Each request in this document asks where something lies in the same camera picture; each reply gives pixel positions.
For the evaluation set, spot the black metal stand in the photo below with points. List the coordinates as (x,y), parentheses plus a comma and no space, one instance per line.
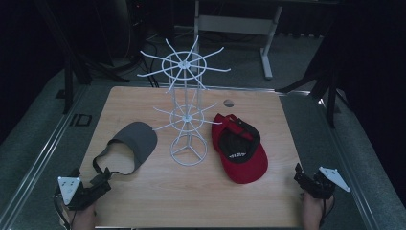
(328,86)
(68,68)

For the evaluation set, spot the person's left hand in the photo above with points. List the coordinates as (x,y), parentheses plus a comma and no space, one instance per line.
(83,218)

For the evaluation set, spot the black rectangular floor bracket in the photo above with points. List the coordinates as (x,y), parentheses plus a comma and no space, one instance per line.
(81,119)

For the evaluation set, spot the person's right hand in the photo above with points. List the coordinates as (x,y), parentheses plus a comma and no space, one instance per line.
(314,211)

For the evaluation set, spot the grey sun visor cap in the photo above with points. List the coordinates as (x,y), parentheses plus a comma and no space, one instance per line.
(142,140)

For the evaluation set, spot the aluminium frame rail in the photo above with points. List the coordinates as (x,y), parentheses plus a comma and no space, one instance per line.
(38,163)
(348,166)

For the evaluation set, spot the red baseball cap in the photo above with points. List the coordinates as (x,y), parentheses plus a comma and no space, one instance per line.
(247,167)

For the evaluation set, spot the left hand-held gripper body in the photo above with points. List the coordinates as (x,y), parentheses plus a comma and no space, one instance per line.
(75,191)

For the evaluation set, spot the white metal desk frame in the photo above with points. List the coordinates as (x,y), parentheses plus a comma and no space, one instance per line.
(237,25)

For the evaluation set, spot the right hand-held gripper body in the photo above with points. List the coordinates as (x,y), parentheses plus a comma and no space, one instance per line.
(328,183)

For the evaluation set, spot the grey round table grommet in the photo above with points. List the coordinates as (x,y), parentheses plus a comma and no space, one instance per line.
(228,103)

